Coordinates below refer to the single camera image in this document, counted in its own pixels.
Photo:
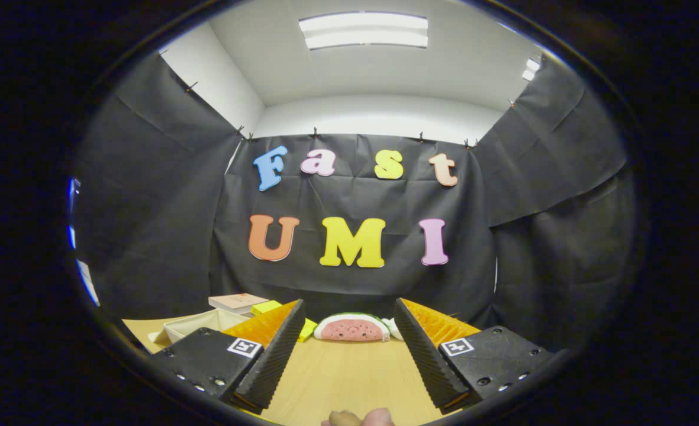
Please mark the small ceiling light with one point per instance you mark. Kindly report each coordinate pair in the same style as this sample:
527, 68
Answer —
530, 68

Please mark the watermelon slice plush toy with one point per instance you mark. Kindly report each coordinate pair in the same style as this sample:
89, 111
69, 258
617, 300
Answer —
352, 330

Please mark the yellow book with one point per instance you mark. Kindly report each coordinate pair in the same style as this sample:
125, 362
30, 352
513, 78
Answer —
264, 307

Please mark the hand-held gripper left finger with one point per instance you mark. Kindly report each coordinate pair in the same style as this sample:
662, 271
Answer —
272, 361

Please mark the white plush toy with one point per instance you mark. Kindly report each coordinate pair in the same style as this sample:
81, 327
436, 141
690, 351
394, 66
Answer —
392, 327

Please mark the beige book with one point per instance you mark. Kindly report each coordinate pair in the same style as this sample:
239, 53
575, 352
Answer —
237, 302

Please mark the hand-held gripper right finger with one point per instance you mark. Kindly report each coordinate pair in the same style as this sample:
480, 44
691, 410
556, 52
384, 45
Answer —
425, 361

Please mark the large ceiling light panel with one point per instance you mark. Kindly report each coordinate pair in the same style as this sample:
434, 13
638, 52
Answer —
364, 29

